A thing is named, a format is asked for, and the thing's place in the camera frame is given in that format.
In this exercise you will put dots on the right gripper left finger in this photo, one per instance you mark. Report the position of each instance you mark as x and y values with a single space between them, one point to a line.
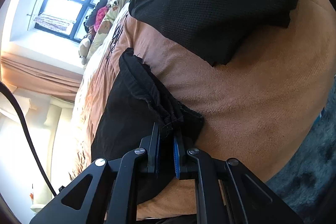
107 191

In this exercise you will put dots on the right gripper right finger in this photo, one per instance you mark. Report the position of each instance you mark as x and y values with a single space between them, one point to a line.
227 191

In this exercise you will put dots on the black pants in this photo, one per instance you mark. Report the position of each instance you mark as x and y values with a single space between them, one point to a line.
137 102

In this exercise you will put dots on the pink clothing pile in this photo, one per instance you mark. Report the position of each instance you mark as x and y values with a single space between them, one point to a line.
99 17

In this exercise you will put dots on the grey fluffy rug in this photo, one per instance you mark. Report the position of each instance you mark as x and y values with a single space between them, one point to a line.
307 181

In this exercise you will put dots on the orange bed blanket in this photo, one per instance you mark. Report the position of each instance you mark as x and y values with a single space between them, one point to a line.
258 108

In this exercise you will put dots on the cream padded headboard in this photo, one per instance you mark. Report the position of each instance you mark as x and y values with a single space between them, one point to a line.
49 122

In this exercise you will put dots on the left pink curtain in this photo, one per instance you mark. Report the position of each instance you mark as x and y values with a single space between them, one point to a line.
39 77

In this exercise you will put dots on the hanging patterned garment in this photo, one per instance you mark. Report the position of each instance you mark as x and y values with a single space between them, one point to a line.
54 23

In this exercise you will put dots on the teddy bear print pillow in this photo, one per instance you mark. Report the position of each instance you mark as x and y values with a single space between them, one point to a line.
115 7

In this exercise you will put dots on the black framed window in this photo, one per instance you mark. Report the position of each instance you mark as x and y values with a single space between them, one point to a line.
71 3

